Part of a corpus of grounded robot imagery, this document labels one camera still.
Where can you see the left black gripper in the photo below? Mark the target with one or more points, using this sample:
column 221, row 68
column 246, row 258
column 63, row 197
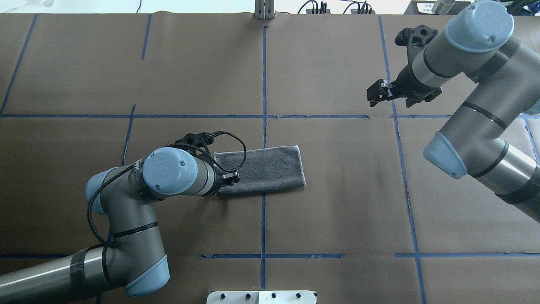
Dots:
column 222, row 179

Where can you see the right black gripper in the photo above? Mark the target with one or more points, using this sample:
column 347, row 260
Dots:
column 408, row 82

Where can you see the pink towel with white edge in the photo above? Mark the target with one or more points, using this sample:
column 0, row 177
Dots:
column 268, row 170

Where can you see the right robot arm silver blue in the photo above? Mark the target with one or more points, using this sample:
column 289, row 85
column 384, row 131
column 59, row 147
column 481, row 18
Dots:
column 479, row 43

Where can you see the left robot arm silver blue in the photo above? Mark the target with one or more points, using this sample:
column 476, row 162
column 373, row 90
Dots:
column 134, row 259

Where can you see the metal cup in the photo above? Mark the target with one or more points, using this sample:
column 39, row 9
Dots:
column 442, row 7

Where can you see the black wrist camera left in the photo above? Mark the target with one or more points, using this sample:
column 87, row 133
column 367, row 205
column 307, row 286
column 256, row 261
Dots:
column 196, row 144

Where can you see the white camera post with base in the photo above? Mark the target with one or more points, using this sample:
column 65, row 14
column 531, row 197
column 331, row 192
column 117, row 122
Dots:
column 263, row 297

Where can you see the aluminium frame post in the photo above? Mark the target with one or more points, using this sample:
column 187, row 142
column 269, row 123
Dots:
column 264, row 9

